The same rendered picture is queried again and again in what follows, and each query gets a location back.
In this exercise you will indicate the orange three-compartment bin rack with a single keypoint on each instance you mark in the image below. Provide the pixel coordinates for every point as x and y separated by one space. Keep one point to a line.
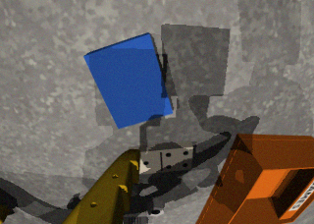
242 196

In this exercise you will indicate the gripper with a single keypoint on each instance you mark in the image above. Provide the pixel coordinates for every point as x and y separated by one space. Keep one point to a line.
109 198

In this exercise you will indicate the white hex nut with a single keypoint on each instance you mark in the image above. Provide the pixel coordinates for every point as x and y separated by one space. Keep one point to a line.
155 208

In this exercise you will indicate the blue block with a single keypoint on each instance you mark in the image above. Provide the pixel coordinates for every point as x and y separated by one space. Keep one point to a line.
129 78

